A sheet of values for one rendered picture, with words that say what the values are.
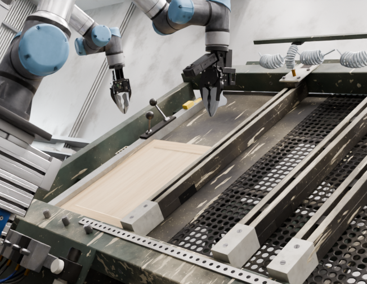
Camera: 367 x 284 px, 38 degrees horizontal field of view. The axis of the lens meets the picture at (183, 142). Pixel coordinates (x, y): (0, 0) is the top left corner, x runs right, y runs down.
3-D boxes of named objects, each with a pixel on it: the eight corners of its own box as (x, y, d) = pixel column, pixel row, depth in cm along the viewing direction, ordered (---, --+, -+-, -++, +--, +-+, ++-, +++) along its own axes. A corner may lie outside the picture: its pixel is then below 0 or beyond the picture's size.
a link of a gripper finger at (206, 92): (222, 116, 167) (223, 87, 166) (208, 116, 163) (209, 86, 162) (215, 116, 169) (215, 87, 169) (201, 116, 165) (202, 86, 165)
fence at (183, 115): (50, 212, 212) (46, 203, 210) (201, 103, 267) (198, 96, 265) (57, 214, 208) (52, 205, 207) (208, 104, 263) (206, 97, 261)
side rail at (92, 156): (26, 212, 232) (15, 191, 228) (189, 100, 295) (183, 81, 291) (32, 215, 228) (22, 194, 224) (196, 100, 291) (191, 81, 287)
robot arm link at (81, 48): (79, 32, 208) (104, 29, 213) (71, 40, 218) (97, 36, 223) (83, 52, 209) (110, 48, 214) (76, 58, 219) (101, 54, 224)
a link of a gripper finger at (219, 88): (223, 101, 160) (224, 71, 160) (219, 101, 159) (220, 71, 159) (212, 101, 164) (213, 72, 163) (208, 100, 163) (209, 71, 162)
